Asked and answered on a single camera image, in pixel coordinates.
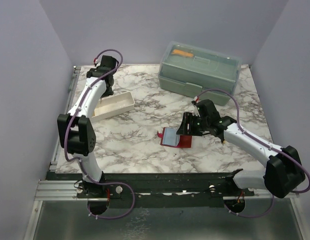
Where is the white rectangular plastic tray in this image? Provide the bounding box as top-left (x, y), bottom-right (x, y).
top-left (90, 91), bottom-right (135, 123)

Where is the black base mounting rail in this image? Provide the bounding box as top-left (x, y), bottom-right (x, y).
top-left (46, 171), bottom-right (254, 209)

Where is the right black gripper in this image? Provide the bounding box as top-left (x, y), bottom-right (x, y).
top-left (176, 112), bottom-right (210, 137)

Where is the red leather card holder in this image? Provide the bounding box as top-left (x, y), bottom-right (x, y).
top-left (156, 127), bottom-right (192, 149)

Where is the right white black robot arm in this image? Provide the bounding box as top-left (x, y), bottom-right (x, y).
top-left (176, 99), bottom-right (306, 198)

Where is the green plastic toolbox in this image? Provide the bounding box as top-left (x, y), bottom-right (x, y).
top-left (158, 41), bottom-right (242, 106)

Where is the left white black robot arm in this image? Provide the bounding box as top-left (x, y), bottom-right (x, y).
top-left (57, 55), bottom-right (123, 198)

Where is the orange handled tool in toolbox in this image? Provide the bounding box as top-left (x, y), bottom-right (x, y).
top-left (171, 49), bottom-right (194, 58)

